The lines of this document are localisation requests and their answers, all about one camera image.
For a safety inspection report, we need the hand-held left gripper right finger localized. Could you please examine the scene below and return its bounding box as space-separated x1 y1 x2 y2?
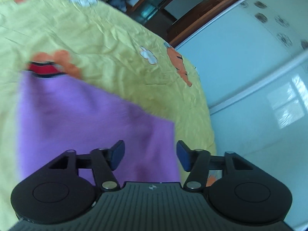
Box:
176 140 254 192

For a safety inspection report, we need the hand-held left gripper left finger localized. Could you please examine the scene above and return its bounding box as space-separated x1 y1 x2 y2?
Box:
49 140 126 192

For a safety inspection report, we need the purple sweater with red collar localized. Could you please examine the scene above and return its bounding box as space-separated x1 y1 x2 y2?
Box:
16 61 181 186

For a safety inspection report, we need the yellow printed bedspread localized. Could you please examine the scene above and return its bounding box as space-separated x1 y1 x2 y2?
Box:
0 0 217 231

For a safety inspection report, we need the white wardrobe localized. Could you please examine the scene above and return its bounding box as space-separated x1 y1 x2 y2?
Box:
174 0 308 110

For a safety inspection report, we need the wooden door frame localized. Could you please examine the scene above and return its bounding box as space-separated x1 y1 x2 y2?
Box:
126 0 273 48

